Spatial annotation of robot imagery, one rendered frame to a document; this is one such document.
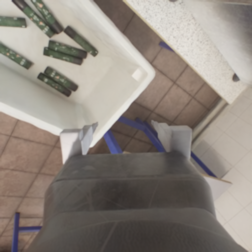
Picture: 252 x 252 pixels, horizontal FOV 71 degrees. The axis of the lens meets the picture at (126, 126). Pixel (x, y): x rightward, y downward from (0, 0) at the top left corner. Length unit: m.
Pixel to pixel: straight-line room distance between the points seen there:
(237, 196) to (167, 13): 1.72
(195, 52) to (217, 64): 0.13
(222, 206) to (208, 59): 1.56
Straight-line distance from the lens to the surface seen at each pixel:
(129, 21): 1.36
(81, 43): 0.79
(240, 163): 2.02
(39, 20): 0.77
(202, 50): 0.71
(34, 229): 2.24
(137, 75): 0.69
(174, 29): 0.62
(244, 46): 0.57
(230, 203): 2.02
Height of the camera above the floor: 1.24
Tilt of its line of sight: 47 degrees down
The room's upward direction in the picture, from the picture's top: 146 degrees clockwise
